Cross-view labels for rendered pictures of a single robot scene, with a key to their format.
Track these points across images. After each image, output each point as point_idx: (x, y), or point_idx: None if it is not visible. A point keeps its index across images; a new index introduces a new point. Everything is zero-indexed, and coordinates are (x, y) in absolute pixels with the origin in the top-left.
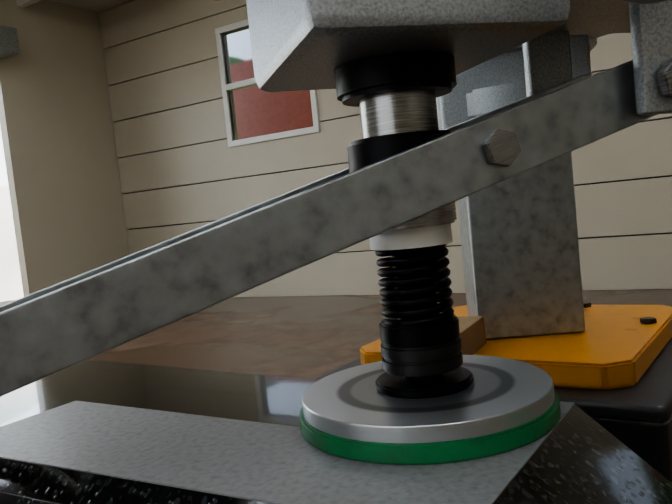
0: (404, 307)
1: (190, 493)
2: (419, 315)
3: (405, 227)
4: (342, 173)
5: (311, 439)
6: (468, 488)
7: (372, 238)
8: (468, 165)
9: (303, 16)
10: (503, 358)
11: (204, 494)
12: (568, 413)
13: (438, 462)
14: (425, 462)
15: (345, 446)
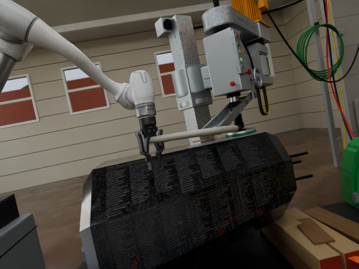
0: (238, 120)
1: (236, 138)
2: (241, 120)
3: None
4: (226, 106)
5: (237, 135)
6: (259, 132)
7: None
8: (244, 103)
9: (240, 88)
10: None
11: (238, 137)
12: None
13: (252, 132)
14: (251, 133)
15: (243, 133)
